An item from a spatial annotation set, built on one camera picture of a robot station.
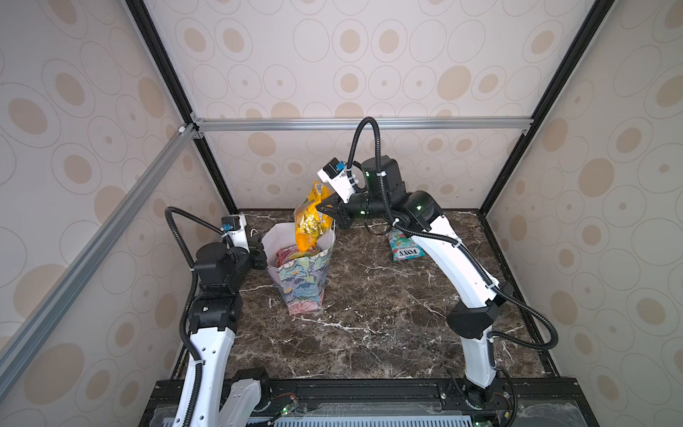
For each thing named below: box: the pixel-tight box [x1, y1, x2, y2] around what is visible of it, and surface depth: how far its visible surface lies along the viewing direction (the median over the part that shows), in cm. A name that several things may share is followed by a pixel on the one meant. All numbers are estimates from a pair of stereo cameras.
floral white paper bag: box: [261, 219, 337, 315], surface depth 81 cm
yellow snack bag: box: [294, 179, 334, 253], surface depth 67 cm
